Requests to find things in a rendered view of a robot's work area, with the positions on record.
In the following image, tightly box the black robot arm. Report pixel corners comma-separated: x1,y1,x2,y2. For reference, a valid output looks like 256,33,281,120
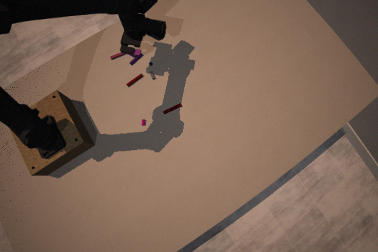
0,0,166,159

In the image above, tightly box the purple rod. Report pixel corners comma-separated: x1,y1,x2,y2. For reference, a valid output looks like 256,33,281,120
130,53,142,65

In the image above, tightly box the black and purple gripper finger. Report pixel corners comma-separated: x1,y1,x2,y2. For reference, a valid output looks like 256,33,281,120
125,49,141,58

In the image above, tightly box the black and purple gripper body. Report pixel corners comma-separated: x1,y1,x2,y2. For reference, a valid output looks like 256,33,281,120
120,22,141,54

